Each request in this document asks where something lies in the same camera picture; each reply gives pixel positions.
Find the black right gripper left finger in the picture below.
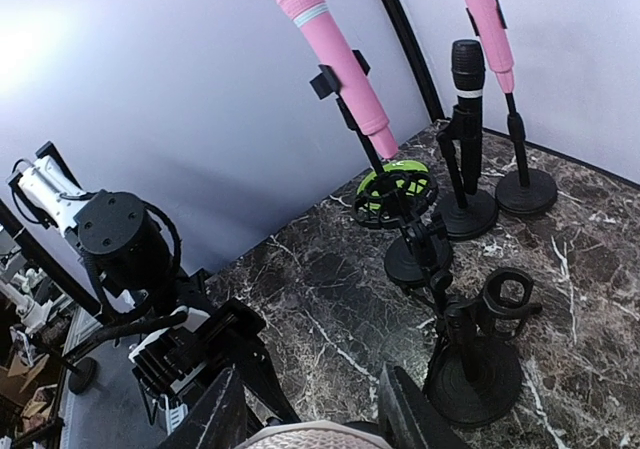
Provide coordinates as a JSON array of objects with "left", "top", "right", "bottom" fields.
[{"left": 157, "top": 367, "right": 248, "bottom": 449}]

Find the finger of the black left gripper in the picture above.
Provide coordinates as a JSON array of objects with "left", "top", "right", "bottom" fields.
[{"left": 239, "top": 360, "right": 300, "bottom": 423}]

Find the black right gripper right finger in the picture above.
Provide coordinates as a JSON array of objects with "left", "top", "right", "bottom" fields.
[{"left": 378, "top": 366, "right": 468, "bottom": 449}]

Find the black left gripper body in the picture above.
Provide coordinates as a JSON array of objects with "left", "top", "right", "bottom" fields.
[{"left": 130, "top": 298, "right": 268, "bottom": 404}]

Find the round-base mic stand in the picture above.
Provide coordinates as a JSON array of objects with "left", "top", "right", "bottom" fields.
[
  {"left": 495, "top": 93, "right": 558, "bottom": 217},
  {"left": 422, "top": 267, "right": 542, "bottom": 429}
]

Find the tall beige microphone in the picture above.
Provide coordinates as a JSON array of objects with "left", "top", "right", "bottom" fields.
[{"left": 238, "top": 420, "right": 391, "bottom": 449}]

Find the black clip mic stand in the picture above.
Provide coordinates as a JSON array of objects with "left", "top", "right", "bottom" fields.
[{"left": 310, "top": 64, "right": 453, "bottom": 292}]

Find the black tripod mic stand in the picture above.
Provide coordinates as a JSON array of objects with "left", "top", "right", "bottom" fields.
[{"left": 353, "top": 169, "right": 479, "bottom": 380}]

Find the pink microphone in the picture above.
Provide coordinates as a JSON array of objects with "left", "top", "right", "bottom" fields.
[
  {"left": 276, "top": 0, "right": 398, "bottom": 159},
  {"left": 464, "top": 0, "right": 515, "bottom": 94}
]

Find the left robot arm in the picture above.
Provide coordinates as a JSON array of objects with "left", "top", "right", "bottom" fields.
[{"left": 70, "top": 190, "right": 300, "bottom": 423}]

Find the black stand with textured grip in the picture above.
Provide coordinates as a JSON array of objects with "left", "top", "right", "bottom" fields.
[{"left": 436, "top": 39, "right": 499, "bottom": 241}]

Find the green round plate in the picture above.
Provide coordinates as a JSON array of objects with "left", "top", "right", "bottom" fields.
[{"left": 353, "top": 160, "right": 438, "bottom": 220}]

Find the white slotted cable duct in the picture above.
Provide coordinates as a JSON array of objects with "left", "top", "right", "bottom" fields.
[{"left": 164, "top": 400, "right": 189, "bottom": 435}]

